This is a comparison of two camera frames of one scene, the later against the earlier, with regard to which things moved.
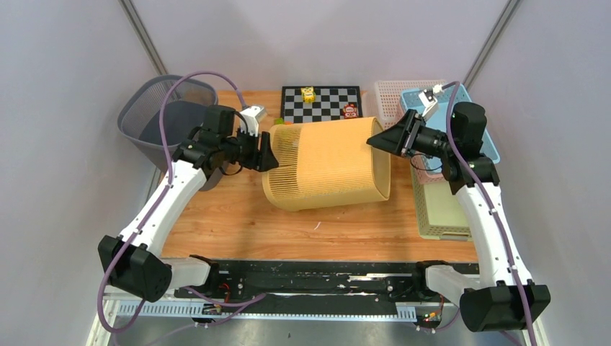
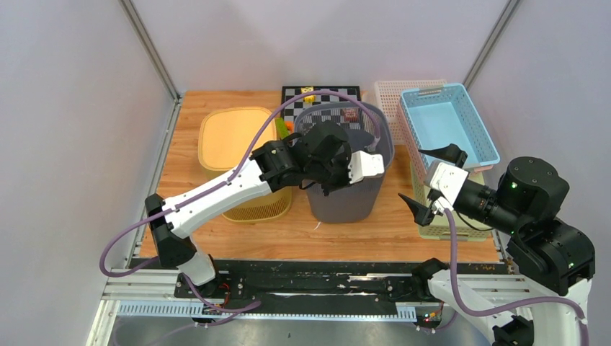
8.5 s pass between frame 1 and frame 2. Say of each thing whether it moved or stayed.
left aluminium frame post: stayed
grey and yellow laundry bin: moved
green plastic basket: stayed
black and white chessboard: stayed
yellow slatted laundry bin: moved
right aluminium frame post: stayed
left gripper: moved
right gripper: moved
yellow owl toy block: stayed
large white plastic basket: stayed
